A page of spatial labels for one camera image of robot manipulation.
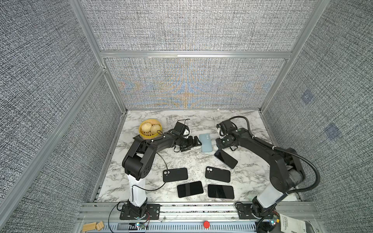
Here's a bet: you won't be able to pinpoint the light blue phone case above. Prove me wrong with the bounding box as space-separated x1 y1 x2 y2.
199 134 213 153

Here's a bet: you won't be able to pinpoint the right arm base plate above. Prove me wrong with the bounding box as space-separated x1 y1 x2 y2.
234 202 262 220

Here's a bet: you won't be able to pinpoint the right steamed bun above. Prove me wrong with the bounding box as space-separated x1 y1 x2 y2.
151 124 161 135

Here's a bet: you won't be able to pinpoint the white paper label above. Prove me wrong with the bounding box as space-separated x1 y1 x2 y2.
280 214 307 233

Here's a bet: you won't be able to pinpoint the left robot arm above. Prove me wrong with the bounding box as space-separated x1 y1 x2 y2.
122 132 202 212

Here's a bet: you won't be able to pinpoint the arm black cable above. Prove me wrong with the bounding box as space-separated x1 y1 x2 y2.
107 117 190 233
230 116 321 233

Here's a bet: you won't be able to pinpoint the black smartphone right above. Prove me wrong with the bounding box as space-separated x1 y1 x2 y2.
207 184 235 199

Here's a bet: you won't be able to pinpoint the black phone case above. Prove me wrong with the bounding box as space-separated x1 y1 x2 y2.
162 168 188 183
205 167 231 183

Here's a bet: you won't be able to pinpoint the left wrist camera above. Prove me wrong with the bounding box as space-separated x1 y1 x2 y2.
173 122 190 136

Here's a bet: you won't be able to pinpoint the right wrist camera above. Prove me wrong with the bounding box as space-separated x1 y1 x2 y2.
216 120 238 137

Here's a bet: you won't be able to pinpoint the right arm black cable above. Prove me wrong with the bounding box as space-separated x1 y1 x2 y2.
230 116 321 233

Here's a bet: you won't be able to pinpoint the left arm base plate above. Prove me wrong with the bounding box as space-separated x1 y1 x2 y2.
119 203 161 220

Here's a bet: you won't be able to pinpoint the wooden blocks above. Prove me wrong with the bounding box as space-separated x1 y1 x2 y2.
82 221 105 233

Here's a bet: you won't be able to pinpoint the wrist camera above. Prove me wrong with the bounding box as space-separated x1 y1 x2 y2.
216 120 238 137
173 122 190 136

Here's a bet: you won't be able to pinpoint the dark blue smartphone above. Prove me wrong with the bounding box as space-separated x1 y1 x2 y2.
214 150 238 169

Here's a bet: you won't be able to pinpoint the yellow bamboo steamer basket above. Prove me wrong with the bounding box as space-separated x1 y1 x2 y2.
139 119 163 139

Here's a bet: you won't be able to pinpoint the aluminium front rail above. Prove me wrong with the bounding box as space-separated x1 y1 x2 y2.
75 201 324 233

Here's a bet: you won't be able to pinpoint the black smartphone left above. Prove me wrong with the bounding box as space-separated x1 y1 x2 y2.
177 181 204 198

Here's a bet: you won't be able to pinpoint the left steamed bun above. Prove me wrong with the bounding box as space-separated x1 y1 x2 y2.
140 122 152 133

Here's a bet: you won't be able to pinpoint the black phone case left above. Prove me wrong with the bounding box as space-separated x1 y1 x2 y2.
162 168 188 183

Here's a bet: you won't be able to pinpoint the steamed bun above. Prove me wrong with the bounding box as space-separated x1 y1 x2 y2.
151 124 161 135
140 122 152 133

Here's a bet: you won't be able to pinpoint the black smartphone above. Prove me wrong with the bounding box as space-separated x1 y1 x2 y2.
207 184 235 199
177 181 204 198

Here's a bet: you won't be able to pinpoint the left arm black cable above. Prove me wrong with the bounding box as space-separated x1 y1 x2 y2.
107 117 190 233

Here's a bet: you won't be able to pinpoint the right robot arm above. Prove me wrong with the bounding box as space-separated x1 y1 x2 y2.
216 124 305 218

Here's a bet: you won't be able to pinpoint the black phone case right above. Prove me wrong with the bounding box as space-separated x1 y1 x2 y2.
205 167 231 183

